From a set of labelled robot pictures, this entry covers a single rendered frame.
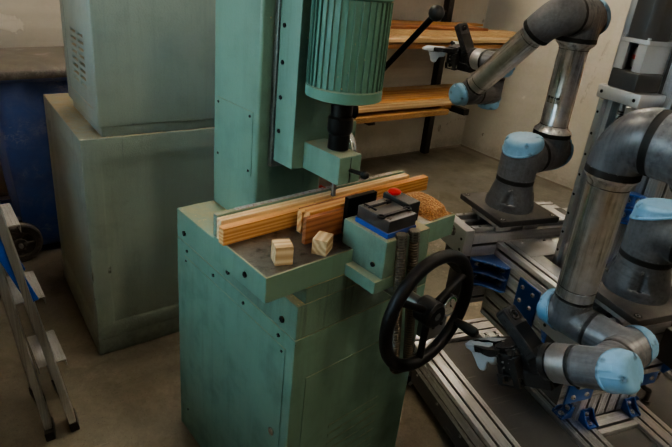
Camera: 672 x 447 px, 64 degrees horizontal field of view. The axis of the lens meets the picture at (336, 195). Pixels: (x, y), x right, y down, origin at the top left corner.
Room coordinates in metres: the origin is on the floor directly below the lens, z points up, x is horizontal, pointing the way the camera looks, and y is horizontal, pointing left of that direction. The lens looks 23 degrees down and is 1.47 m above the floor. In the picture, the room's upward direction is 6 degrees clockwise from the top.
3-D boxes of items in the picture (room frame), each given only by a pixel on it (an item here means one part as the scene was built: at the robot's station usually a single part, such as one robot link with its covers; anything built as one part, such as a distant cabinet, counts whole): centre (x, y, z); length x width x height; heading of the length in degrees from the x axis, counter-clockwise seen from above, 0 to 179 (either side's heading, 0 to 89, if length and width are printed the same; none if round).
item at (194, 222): (1.32, 0.09, 0.76); 0.57 x 0.45 x 0.09; 43
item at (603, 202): (0.95, -0.50, 1.06); 0.12 x 0.11 x 0.49; 129
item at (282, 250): (0.97, 0.10, 0.92); 0.04 x 0.04 x 0.04; 22
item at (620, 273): (1.16, -0.75, 0.87); 0.15 x 0.15 x 0.10
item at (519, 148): (1.62, -0.56, 0.98); 0.13 x 0.12 x 0.14; 127
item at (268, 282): (1.15, -0.06, 0.87); 0.61 x 0.30 x 0.06; 133
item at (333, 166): (1.25, 0.02, 1.03); 0.14 x 0.07 x 0.09; 43
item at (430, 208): (1.33, -0.23, 0.92); 0.14 x 0.09 x 0.04; 43
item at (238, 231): (1.24, -0.01, 0.92); 0.67 x 0.02 x 0.04; 133
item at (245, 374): (1.32, 0.09, 0.36); 0.58 x 0.45 x 0.71; 43
